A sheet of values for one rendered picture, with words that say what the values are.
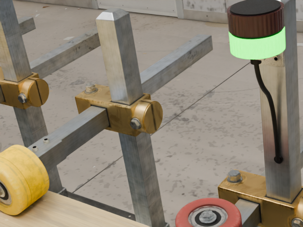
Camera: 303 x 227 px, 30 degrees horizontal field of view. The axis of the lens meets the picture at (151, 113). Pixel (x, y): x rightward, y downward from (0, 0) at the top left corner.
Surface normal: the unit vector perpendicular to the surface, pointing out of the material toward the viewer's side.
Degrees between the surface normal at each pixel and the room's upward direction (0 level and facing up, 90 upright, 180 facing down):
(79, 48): 90
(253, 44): 90
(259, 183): 0
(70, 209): 0
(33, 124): 90
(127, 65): 90
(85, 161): 0
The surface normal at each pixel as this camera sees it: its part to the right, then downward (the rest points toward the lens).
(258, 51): -0.13, 0.48
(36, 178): 0.76, -0.01
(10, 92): -0.58, 0.45
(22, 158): 0.32, -0.64
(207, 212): -0.15, -0.88
